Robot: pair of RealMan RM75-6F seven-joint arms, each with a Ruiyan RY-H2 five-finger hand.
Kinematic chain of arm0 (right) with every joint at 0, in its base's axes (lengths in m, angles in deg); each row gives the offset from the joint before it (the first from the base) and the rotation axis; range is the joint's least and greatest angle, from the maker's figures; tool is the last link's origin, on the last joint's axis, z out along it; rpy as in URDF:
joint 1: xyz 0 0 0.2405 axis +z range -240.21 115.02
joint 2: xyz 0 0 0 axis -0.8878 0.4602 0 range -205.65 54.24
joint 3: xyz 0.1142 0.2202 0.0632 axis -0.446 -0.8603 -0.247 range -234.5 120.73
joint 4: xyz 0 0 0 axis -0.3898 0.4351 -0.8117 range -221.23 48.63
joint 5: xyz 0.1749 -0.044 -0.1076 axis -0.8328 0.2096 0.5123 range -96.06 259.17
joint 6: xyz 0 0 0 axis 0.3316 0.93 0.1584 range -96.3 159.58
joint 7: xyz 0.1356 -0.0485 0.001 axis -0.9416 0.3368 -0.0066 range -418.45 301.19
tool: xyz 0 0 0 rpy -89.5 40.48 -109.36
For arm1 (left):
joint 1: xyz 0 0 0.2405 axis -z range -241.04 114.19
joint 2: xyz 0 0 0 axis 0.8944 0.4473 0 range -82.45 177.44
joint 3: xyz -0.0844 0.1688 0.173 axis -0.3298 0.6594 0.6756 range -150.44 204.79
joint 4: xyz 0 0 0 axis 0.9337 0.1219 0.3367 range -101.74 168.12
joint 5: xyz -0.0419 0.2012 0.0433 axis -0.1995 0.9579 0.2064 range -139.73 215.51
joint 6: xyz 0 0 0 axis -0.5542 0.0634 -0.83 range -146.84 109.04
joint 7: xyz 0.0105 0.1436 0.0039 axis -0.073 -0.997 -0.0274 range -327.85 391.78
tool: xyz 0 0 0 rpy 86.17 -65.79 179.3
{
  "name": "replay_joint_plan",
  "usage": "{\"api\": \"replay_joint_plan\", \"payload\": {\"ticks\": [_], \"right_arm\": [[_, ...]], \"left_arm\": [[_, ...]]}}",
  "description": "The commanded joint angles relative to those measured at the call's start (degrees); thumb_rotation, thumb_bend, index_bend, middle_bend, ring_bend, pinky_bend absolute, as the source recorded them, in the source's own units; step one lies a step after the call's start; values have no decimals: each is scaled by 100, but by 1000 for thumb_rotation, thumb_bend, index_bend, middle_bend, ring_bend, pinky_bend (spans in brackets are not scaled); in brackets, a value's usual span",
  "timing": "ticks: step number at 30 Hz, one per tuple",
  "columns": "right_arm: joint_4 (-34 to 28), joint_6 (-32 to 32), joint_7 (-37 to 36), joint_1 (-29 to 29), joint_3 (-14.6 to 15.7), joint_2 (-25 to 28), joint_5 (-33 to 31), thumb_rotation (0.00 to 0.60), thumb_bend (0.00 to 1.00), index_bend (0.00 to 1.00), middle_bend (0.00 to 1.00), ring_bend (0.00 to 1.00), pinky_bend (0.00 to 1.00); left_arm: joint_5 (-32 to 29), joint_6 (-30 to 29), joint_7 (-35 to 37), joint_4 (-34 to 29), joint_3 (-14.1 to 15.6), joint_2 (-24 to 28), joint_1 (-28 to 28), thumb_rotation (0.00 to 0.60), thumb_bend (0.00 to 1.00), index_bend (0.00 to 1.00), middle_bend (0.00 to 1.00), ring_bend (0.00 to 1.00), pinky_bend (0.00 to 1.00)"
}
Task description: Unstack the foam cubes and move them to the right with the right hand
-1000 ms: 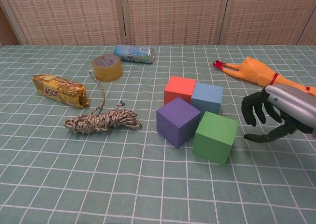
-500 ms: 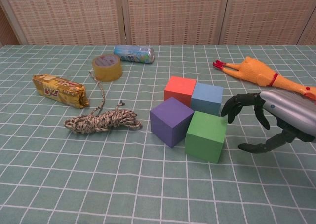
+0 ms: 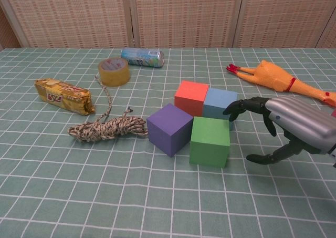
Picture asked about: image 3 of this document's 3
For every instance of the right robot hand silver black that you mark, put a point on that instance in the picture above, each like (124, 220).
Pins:
(302, 122)

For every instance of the light blue foam cube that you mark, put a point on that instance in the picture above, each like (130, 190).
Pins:
(219, 101)

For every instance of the green foam cube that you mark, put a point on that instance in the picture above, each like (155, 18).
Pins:
(208, 143)

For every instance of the orange foam cube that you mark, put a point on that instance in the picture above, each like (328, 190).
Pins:
(190, 98)

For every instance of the purple foam cube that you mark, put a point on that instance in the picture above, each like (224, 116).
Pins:
(168, 127)

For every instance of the yellow rubber chicken toy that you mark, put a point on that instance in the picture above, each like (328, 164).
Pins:
(273, 76)

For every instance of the woven bamboo screen panel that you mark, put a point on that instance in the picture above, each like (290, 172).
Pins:
(71, 14)
(286, 14)
(186, 14)

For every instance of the light blue drink can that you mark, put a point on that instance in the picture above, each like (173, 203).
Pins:
(141, 57)

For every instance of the clear packing tape roll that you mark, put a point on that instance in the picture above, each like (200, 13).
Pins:
(115, 77)

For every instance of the green checked tablecloth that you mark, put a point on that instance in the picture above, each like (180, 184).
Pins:
(105, 196)

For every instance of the golden biscuit packet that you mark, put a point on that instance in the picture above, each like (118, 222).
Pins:
(63, 96)

